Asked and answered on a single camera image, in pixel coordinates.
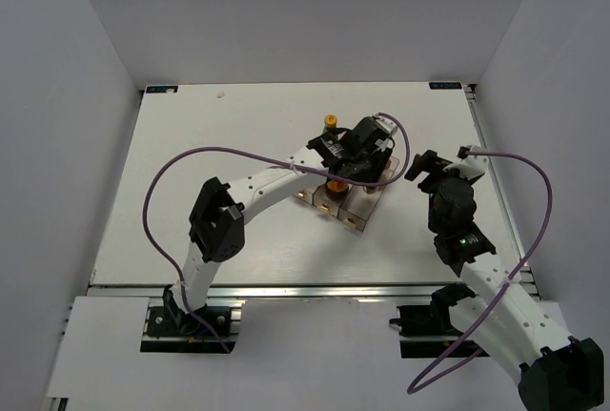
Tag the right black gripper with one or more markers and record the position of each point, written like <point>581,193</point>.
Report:
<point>432,164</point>

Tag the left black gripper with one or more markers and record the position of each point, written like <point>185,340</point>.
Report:
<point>380,158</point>

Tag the green label sauce bottle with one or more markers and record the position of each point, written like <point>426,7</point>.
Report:
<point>330,124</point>

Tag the red lid jar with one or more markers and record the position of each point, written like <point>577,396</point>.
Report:
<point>336,190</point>

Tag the black cap spice bottle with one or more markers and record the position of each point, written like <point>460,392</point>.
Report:
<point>369,190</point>

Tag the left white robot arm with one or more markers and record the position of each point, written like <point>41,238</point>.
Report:
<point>223,209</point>

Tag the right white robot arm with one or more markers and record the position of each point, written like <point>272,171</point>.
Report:
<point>551,368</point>

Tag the clear three-slot organizer tray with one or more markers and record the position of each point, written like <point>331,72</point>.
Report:
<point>353,209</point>

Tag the blue corner label right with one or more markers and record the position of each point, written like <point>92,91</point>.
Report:
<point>444,86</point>

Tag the blue corner label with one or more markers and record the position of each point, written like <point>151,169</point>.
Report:
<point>444,86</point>
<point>161,89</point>

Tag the blue corner label left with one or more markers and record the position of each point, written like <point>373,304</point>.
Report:
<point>161,89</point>

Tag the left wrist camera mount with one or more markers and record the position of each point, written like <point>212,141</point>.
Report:
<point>387,131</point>

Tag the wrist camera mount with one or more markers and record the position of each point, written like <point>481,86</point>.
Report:
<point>471,166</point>
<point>387,131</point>

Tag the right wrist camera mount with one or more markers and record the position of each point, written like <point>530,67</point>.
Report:
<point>471,166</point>

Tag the aluminium table rail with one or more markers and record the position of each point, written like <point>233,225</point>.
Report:
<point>153,287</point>

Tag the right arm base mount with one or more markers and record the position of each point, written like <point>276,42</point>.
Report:
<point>426,330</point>

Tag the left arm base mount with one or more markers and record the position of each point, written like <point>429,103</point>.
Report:
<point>170,330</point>

